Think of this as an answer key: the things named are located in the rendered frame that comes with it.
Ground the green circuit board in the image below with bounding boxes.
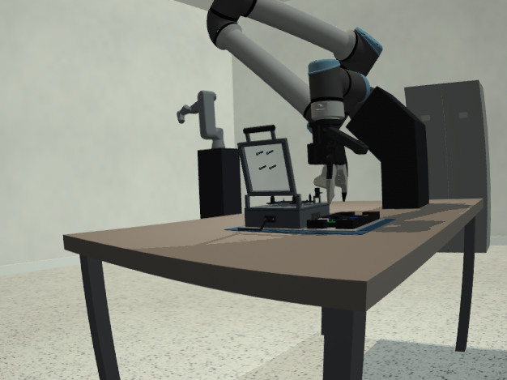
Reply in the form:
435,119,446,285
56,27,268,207
318,217,358,223

